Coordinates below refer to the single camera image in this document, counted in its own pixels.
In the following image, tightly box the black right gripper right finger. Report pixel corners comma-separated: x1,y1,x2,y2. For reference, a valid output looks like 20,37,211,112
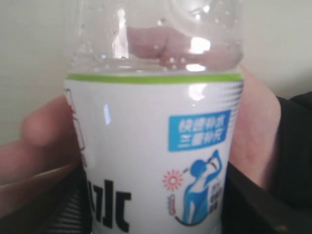
221,163,312,234

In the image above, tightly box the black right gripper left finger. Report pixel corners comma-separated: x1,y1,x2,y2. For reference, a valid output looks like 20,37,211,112
46,165,92,234

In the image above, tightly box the lime label clear bottle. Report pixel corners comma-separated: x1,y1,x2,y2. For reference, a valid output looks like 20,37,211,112
62,0,243,234

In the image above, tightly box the person's open hand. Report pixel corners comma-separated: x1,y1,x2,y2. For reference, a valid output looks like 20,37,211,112
0,26,281,193

